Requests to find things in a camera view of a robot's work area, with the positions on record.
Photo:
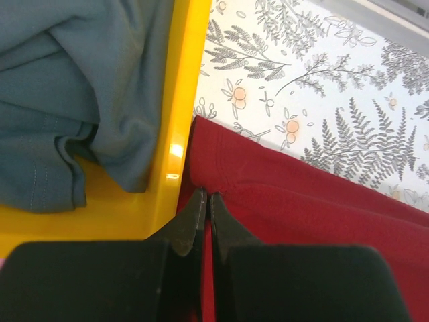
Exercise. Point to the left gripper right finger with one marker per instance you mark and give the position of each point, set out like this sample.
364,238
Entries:
254,281

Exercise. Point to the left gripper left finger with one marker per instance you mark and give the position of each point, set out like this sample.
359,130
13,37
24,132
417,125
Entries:
156,279

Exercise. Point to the red t shirt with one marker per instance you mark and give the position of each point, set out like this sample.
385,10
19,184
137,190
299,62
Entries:
283,200

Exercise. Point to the yellow plastic bin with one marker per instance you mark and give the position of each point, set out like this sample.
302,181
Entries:
110,212

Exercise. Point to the floral table mat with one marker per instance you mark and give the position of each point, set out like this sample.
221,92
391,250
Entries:
315,85

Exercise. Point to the grey-blue t shirt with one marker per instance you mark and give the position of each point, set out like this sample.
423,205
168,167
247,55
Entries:
79,78

